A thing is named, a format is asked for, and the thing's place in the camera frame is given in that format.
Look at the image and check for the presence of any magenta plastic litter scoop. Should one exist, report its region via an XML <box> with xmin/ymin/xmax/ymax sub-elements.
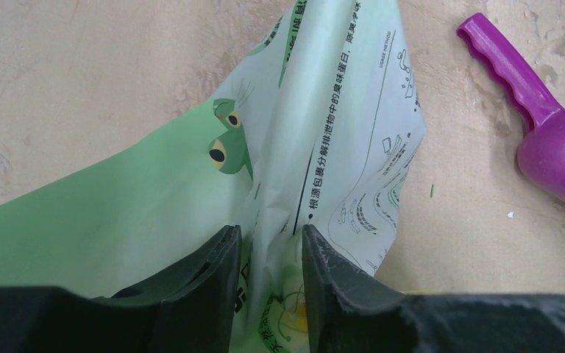
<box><xmin>456</xmin><ymin>13</ymin><xmax>565</xmax><ymax>202</ymax></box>

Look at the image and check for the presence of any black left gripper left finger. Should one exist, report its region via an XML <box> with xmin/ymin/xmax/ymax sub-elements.
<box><xmin>0</xmin><ymin>226</ymin><xmax>241</xmax><ymax>352</ymax></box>

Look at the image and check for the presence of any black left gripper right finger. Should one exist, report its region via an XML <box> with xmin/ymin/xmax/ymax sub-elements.
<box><xmin>302</xmin><ymin>225</ymin><xmax>565</xmax><ymax>352</ymax></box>

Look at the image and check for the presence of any green cat litter bag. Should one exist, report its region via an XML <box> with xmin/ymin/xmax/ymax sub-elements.
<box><xmin>0</xmin><ymin>1</ymin><xmax>425</xmax><ymax>352</ymax></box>

